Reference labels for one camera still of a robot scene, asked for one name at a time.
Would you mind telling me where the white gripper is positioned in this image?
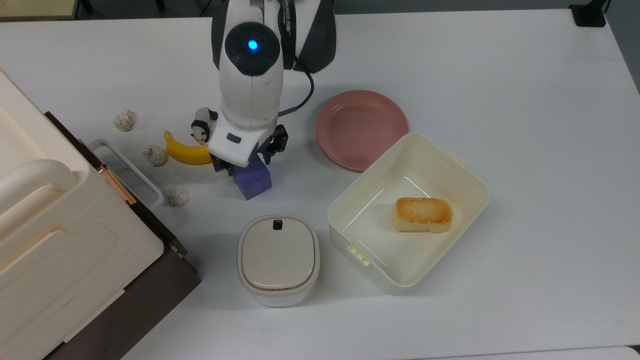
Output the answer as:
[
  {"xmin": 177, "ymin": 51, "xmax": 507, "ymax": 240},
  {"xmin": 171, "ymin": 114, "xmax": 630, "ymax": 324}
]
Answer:
[{"xmin": 207, "ymin": 116, "xmax": 290, "ymax": 176}]

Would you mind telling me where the panda figurine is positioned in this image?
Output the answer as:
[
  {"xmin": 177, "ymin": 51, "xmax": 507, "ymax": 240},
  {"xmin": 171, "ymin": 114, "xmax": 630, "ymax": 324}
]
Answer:
[{"xmin": 190, "ymin": 107, "xmax": 219, "ymax": 146}]

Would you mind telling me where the large cream appliance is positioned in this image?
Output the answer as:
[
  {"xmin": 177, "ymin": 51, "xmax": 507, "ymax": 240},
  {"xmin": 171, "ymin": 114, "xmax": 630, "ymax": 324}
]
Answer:
[{"xmin": 0, "ymin": 70, "xmax": 165, "ymax": 360}]

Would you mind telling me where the blue-purple cube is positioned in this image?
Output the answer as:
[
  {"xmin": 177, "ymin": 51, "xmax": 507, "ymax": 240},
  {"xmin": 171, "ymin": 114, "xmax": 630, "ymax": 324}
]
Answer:
[{"xmin": 232, "ymin": 153, "xmax": 273, "ymax": 201}]

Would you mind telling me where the pink plate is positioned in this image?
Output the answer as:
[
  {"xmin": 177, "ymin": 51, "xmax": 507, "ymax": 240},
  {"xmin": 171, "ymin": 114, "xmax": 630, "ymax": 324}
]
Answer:
[{"xmin": 315, "ymin": 90, "xmax": 410, "ymax": 173}]

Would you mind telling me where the crumpled white paper ball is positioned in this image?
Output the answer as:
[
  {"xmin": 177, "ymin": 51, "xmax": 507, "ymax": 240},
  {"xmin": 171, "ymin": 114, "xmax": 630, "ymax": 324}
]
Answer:
[
  {"xmin": 167, "ymin": 185, "xmax": 191, "ymax": 208},
  {"xmin": 143, "ymin": 145, "xmax": 168, "ymax": 167},
  {"xmin": 113, "ymin": 108, "xmax": 136, "ymax": 133}
]

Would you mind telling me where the small cream lidded bin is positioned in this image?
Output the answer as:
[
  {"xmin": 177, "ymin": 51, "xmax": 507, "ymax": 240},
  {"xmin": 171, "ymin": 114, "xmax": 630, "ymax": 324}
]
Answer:
[{"xmin": 237, "ymin": 215, "xmax": 321, "ymax": 308}]

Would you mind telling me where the toasted bread piece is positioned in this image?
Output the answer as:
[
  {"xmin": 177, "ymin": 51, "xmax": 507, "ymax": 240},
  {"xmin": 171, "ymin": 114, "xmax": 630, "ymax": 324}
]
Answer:
[{"xmin": 392, "ymin": 196, "xmax": 454, "ymax": 234}]

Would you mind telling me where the black clamp mount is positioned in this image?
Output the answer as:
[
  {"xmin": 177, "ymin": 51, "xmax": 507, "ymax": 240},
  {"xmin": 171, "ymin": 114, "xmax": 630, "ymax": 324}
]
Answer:
[{"xmin": 569, "ymin": 0, "xmax": 612, "ymax": 28}]

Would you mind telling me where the copper latch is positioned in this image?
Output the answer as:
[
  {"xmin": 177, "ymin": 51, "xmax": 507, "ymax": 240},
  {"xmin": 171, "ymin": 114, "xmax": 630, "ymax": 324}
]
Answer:
[{"xmin": 97, "ymin": 163, "xmax": 137, "ymax": 206}]

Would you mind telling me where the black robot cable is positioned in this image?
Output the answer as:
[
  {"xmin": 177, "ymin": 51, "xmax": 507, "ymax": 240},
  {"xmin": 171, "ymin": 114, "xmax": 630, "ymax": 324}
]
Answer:
[{"xmin": 278, "ymin": 54, "xmax": 316, "ymax": 119}]

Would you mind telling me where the yellowish wooden side table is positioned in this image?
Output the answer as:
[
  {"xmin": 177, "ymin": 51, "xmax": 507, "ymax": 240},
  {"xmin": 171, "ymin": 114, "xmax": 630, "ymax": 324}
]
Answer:
[{"xmin": 0, "ymin": 0, "xmax": 83, "ymax": 22}]

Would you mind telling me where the dark brown appliance base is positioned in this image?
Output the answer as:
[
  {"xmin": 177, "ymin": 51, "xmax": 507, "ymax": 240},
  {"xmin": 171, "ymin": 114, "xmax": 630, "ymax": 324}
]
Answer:
[{"xmin": 44, "ymin": 111, "xmax": 202, "ymax": 360}]

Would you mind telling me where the white appliance door handle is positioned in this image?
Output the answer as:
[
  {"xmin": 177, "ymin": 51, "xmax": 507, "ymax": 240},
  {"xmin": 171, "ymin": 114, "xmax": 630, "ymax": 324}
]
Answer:
[{"xmin": 87, "ymin": 138, "xmax": 165, "ymax": 209}]

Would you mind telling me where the yellow banana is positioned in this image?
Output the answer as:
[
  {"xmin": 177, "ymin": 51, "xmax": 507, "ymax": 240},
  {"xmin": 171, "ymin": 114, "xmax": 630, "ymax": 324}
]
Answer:
[{"xmin": 164, "ymin": 130, "xmax": 214, "ymax": 166}]

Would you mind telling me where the cream open plastic box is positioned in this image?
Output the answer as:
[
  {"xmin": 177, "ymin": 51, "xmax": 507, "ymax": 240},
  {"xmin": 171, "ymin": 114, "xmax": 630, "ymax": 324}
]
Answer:
[{"xmin": 327, "ymin": 132, "xmax": 491, "ymax": 295}]

